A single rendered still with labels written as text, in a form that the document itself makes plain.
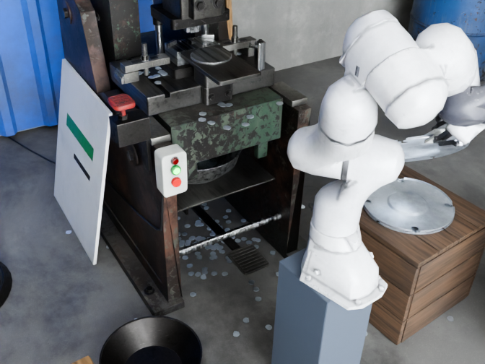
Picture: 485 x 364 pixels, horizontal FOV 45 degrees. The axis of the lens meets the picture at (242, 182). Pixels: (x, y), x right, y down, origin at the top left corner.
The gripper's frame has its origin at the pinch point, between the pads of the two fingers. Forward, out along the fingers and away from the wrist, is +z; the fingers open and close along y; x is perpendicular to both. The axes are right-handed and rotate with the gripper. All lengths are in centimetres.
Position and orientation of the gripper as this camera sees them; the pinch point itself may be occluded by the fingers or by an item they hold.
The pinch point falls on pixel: (434, 136)
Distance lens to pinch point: 171.7
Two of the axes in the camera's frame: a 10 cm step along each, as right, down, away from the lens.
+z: -1.3, 1.9, 9.7
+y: -0.6, -9.8, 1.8
